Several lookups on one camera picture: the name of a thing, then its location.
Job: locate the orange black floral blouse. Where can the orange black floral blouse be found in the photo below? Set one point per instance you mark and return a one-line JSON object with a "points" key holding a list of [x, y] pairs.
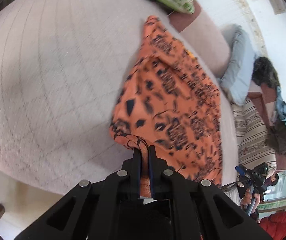
{"points": [[168, 101]]}

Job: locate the pile of clothes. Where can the pile of clothes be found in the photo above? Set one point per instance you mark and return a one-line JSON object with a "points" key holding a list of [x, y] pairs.
{"points": [[277, 133]]}

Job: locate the light blue pillow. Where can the light blue pillow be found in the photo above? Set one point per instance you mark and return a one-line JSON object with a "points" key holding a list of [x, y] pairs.
{"points": [[237, 78]]}

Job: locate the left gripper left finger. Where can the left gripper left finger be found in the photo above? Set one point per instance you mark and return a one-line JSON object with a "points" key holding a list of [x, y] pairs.
{"points": [[88, 210]]}

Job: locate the operator right hand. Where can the operator right hand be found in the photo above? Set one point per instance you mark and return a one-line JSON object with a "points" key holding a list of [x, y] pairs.
{"points": [[248, 199]]}

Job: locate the dark furry item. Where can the dark furry item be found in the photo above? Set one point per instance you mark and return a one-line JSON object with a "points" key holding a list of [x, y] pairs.
{"points": [[264, 72]]}

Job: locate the red jacket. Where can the red jacket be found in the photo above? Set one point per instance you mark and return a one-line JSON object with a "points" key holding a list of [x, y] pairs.
{"points": [[275, 225]]}

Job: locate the striped beige pillow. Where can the striped beige pillow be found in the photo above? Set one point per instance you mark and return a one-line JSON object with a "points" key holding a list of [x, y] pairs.
{"points": [[252, 135]]}

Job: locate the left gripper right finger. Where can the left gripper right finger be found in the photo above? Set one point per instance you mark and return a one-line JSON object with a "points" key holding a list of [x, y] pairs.
{"points": [[195, 210]]}

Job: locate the pink quilted bolster cushion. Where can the pink quilted bolster cushion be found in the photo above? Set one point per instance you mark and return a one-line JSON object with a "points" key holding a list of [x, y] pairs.
{"points": [[204, 37]]}

